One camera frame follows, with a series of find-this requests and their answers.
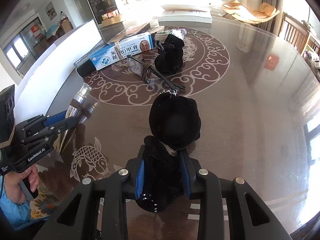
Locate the black velvet hair scrunchie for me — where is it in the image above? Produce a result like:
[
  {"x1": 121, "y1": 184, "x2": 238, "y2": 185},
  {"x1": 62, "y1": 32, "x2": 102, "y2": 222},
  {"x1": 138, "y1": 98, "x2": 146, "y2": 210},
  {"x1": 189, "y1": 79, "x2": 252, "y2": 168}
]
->
[{"x1": 135, "y1": 92, "x2": 201, "y2": 212}]

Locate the person left hand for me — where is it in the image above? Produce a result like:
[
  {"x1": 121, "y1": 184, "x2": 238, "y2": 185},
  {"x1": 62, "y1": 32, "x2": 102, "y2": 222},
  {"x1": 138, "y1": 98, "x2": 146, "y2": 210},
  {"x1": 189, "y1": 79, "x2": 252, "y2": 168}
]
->
[{"x1": 3, "y1": 163, "x2": 41, "y2": 205}]

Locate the large white cardboard box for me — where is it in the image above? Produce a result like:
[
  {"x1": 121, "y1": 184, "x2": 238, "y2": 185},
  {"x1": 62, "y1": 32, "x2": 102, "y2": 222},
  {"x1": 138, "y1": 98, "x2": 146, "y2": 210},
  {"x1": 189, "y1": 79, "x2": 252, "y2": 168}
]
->
[{"x1": 14, "y1": 20, "x2": 102, "y2": 124}]

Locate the black printed carton box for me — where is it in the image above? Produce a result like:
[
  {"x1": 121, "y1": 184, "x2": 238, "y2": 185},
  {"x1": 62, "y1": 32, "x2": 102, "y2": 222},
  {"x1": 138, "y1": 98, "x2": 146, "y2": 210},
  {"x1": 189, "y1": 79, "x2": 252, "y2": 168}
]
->
[{"x1": 74, "y1": 42, "x2": 109, "y2": 78}]

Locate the blue white medicine box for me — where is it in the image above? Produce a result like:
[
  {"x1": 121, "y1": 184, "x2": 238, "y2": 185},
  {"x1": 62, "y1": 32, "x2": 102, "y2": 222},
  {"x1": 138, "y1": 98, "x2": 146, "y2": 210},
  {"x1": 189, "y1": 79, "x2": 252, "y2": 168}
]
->
[{"x1": 90, "y1": 32, "x2": 154, "y2": 70}]

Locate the phone case in plastic bag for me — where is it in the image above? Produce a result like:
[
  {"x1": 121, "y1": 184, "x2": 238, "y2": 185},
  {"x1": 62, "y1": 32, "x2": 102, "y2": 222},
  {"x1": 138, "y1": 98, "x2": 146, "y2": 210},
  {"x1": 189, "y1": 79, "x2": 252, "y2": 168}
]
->
[{"x1": 108, "y1": 23, "x2": 150, "y2": 44}]

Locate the black beaded hair accessory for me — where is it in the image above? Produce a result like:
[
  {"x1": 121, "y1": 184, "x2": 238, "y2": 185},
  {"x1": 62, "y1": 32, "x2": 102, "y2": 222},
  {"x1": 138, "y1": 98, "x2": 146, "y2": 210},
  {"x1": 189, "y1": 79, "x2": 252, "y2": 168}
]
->
[{"x1": 155, "y1": 34, "x2": 184, "y2": 75}]

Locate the white tv console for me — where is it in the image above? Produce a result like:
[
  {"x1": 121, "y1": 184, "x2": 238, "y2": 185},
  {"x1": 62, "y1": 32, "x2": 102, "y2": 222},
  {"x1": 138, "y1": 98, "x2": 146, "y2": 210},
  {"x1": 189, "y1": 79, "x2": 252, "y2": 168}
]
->
[{"x1": 123, "y1": 0, "x2": 225, "y2": 12}]

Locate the flat white gift box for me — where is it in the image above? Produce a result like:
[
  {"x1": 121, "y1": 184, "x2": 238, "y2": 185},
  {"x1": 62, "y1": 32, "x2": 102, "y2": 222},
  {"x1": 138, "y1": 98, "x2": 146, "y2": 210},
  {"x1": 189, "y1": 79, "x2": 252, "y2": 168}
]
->
[{"x1": 158, "y1": 11, "x2": 213, "y2": 28}]

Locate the wooden dining chair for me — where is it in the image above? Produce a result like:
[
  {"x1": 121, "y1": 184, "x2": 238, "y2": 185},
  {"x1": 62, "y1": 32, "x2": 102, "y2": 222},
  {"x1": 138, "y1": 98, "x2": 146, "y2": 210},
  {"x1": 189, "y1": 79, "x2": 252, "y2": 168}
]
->
[{"x1": 279, "y1": 13, "x2": 310, "y2": 55}]

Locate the orange lounge chair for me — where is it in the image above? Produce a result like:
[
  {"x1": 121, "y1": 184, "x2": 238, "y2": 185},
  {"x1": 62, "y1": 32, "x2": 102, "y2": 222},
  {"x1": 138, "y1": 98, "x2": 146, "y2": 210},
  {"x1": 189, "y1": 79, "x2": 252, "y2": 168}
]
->
[{"x1": 222, "y1": 0, "x2": 280, "y2": 24}]

